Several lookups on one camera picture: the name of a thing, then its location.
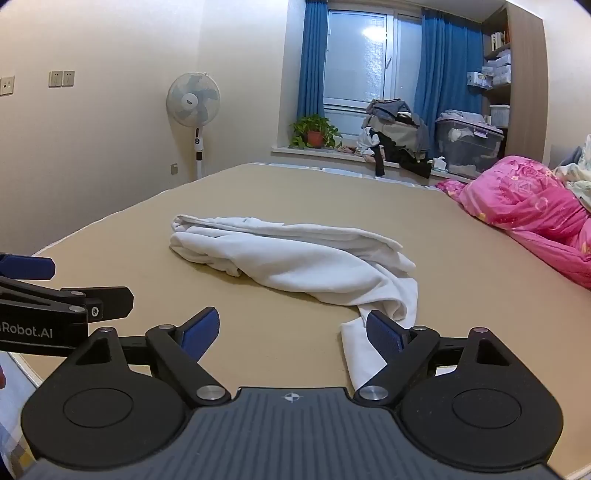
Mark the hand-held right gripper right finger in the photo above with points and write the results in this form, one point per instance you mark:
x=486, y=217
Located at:
x=384, y=338

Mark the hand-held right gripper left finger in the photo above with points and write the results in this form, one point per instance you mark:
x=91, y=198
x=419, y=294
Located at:
x=202, y=331

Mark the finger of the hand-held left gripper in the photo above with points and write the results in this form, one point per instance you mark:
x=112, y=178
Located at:
x=107, y=300
x=27, y=267

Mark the white garment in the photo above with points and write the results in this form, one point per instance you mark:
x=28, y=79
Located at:
x=300, y=263

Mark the pile of clothes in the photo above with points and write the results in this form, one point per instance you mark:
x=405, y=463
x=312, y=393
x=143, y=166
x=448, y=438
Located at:
x=397, y=134

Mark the bed with tan mattress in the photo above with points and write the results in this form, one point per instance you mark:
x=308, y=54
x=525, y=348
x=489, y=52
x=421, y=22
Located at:
x=138, y=240

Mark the white tissue pack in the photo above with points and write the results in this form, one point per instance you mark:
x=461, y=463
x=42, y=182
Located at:
x=439, y=165

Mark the pink floral quilt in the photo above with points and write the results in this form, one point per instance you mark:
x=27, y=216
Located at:
x=521, y=203

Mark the clear storage bin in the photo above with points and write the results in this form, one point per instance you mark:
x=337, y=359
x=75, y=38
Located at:
x=466, y=148

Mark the potted green plant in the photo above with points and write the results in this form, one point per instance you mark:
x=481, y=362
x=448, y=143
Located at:
x=315, y=135

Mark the white standing fan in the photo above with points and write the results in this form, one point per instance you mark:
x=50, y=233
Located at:
x=192, y=99

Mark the pale blue folded cloth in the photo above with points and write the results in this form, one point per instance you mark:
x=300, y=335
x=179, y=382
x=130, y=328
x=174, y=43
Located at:
x=461, y=116

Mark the white plastic container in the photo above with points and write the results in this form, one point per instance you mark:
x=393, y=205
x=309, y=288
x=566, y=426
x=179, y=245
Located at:
x=499, y=116

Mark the pale patterned blanket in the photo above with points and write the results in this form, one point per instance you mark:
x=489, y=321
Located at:
x=577, y=177

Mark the white box with blue print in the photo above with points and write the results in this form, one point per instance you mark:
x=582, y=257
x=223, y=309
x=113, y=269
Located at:
x=474, y=79

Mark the blue curtain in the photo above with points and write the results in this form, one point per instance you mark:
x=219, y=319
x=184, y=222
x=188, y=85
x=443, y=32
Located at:
x=311, y=60
x=450, y=69

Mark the stack of white boxes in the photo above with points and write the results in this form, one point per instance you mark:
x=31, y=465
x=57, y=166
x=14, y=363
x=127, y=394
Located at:
x=498, y=69

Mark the wooden shelf unit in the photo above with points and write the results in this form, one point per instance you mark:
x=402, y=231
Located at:
x=527, y=69

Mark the row of books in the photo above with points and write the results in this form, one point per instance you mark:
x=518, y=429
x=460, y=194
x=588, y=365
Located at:
x=499, y=40

